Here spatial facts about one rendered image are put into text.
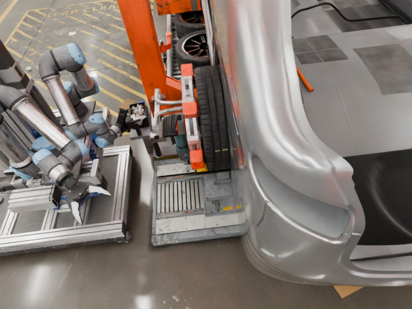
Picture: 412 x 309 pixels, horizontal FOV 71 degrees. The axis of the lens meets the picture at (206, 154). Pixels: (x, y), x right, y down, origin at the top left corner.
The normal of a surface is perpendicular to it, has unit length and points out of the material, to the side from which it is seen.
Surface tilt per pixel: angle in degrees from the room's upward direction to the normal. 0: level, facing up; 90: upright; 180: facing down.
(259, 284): 0
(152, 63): 90
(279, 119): 22
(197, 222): 0
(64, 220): 0
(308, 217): 14
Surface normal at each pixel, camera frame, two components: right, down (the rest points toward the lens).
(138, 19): 0.09, 0.76
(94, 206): -0.08, -0.64
